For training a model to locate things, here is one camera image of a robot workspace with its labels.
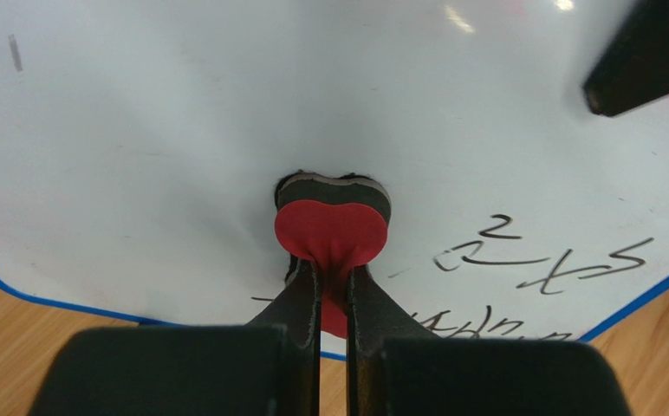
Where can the blue framed whiteboard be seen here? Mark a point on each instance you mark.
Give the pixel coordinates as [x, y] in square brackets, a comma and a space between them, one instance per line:
[141, 143]

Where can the red heart eraser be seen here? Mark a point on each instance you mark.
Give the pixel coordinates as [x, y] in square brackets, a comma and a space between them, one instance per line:
[337, 224]

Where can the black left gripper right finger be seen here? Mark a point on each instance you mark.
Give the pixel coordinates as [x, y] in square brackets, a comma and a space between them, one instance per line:
[373, 318]

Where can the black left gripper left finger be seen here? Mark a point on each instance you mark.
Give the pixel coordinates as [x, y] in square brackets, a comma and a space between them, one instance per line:
[296, 316]

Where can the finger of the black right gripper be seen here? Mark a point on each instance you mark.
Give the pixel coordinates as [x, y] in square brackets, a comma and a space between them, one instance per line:
[634, 69]

